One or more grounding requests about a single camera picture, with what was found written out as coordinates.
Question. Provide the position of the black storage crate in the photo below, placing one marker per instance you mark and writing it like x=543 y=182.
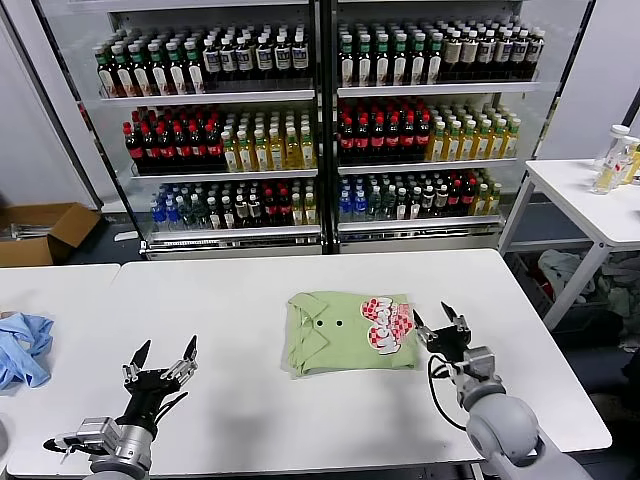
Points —
x=585 y=322

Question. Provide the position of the white cooler shelf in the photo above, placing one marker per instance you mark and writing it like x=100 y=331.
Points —
x=235 y=233
x=225 y=176
x=210 y=97
x=440 y=90
x=420 y=225
x=425 y=167

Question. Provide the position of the small yellow drink bottle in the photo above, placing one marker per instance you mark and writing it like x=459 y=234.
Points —
x=298 y=212
x=482 y=203
x=495 y=202
x=311 y=211

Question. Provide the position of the small white floor object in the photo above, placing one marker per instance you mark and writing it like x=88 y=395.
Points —
x=126 y=235

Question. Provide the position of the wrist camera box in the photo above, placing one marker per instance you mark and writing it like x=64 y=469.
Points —
x=481 y=362
x=97 y=435

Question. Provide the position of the grey white garment pile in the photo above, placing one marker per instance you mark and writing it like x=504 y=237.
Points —
x=565 y=272

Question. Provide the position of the open brown cardboard box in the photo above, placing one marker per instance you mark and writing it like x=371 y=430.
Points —
x=70 y=225

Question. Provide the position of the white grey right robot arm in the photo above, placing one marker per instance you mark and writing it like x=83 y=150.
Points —
x=500 y=430

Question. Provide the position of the yellow liquid bottle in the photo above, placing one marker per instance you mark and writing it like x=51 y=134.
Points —
x=635 y=162

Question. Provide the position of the crumpled light blue garment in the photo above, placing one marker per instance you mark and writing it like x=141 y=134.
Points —
x=25 y=350

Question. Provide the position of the glass front beverage cooler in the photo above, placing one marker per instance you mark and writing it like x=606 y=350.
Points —
x=230 y=246

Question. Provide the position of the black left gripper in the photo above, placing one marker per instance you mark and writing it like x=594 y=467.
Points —
x=147 y=395

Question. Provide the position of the red fabric item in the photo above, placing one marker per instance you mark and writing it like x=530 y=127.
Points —
x=545 y=287

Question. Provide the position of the teal grey garment pile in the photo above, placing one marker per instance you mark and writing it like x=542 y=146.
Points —
x=622 y=295

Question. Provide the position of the small red cap cola bottle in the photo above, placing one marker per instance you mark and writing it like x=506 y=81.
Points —
x=270 y=211
x=285 y=211
x=469 y=201
x=455 y=202

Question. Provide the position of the green polo shirt red print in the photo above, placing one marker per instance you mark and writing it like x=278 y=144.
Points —
x=340 y=345

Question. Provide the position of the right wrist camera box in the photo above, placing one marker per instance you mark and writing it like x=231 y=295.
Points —
x=481 y=362

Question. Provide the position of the white shelving unit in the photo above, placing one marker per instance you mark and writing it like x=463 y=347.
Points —
x=420 y=239

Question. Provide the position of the green cap white label bottle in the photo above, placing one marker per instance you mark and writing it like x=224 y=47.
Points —
x=107 y=77
x=177 y=73
x=141 y=75
x=418 y=64
x=383 y=65
x=195 y=72
x=124 y=76
x=435 y=63
x=348 y=65
x=365 y=65
x=159 y=74
x=400 y=65

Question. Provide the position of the white side table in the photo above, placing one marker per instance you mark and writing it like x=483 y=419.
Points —
x=575 y=200

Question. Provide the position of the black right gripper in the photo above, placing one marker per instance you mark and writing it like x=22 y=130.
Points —
x=450 y=342

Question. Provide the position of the dark bottle blue white label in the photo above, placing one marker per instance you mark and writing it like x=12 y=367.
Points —
x=520 y=52
x=212 y=62
x=300 y=57
x=228 y=61
x=503 y=52
x=486 y=53
x=245 y=60
x=264 y=59
x=536 y=51
x=282 y=58

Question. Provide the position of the grey metal bars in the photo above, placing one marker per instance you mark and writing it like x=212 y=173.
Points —
x=30 y=231

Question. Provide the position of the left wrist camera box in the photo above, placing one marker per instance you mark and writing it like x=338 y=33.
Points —
x=97 y=435

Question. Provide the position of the dark bottle beige label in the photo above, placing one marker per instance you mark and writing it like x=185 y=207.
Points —
x=452 y=54
x=469 y=54

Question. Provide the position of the dark drink bottle white cap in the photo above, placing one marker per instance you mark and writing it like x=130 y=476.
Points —
x=255 y=213
x=242 y=214
x=229 y=215
x=402 y=208
x=428 y=205
x=214 y=216
x=441 y=204
x=415 y=207

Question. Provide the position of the blue water bottle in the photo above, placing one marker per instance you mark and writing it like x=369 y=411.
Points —
x=173 y=216
x=159 y=217
x=346 y=210
x=360 y=210

